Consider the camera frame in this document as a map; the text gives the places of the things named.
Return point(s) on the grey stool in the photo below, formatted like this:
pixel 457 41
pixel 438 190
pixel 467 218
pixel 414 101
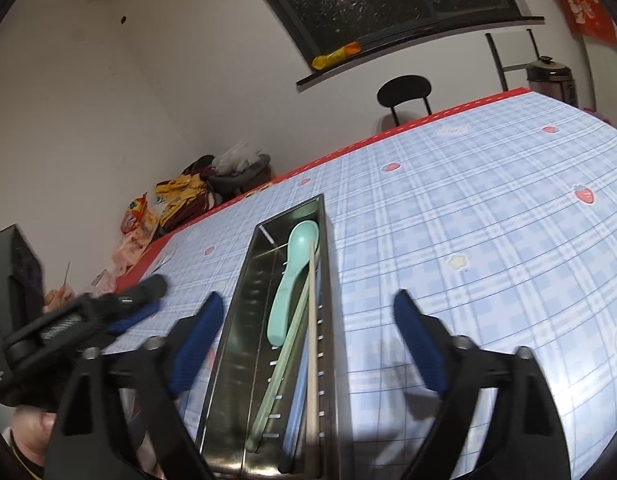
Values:
pixel 243 180

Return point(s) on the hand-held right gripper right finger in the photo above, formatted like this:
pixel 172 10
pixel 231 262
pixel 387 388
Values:
pixel 421 345

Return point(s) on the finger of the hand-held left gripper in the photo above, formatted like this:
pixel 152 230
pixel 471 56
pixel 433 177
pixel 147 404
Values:
pixel 143 287
pixel 136 316

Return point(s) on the person's left hand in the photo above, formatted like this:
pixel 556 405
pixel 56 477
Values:
pixel 33 430

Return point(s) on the green chopstick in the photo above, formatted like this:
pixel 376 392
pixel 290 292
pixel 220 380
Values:
pixel 283 355

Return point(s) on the black metal folding frame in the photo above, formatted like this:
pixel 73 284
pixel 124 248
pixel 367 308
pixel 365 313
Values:
pixel 493 55

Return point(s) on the yellow snack bags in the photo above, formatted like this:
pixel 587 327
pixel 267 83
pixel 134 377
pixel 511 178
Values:
pixel 131 252

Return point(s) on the orange snack bag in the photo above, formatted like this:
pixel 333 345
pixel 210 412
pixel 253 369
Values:
pixel 138 215

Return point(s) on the blue chopstick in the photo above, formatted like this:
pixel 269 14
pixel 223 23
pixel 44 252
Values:
pixel 294 425

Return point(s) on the beige chopstick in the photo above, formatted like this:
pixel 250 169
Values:
pixel 312 360

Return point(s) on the metal utensil tray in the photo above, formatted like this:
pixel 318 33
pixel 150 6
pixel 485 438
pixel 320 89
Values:
pixel 248 320

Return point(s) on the red printed cloth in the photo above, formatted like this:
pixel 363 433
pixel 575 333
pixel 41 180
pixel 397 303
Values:
pixel 583 5

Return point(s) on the black round chair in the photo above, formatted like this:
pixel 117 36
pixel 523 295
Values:
pixel 403 90

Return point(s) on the yellow snack packet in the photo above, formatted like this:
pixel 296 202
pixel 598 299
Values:
pixel 336 55

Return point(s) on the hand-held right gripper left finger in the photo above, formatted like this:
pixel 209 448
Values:
pixel 198 345

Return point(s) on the black window sill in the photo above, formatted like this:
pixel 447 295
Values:
pixel 438 46

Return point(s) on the clear plastic container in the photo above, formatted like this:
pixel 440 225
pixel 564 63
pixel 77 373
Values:
pixel 101 282

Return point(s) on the brown rice cooker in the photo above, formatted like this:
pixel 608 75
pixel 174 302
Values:
pixel 551 82

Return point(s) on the green spoon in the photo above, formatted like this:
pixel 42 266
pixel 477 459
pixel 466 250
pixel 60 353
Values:
pixel 301 245

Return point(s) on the clear plastic bag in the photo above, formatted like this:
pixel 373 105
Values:
pixel 236 157

